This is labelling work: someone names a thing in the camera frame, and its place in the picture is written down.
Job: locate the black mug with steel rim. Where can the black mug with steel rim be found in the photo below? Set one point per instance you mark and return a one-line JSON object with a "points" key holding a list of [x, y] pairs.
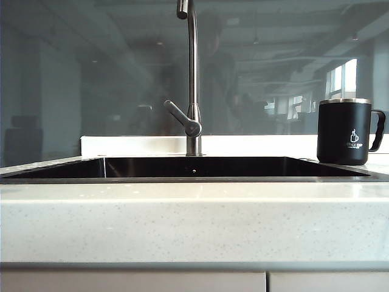
{"points": [[340, 127]]}

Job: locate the black undermount sink basin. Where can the black undermount sink basin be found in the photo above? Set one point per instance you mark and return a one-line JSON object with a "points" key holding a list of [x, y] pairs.
{"points": [[212, 167]]}

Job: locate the stainless steel gooseneck faucet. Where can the stainless steel gooseneck faucet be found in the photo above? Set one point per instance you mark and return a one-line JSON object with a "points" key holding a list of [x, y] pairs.
{"points": [[192, 61]]}

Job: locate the white stone counter upstand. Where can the white stone counter upstand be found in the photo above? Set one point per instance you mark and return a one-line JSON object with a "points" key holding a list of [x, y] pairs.
{"points": [[136, 144]]}

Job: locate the wide beige cabinet door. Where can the wide beige cabinet door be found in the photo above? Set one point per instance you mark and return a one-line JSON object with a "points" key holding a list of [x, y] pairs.
{"points": [[130, 283]]}

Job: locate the narrow beige cabinet door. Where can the narrow beige cabinet door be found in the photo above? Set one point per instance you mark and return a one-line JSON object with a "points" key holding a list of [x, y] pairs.
{"points": [[328, 283]]}

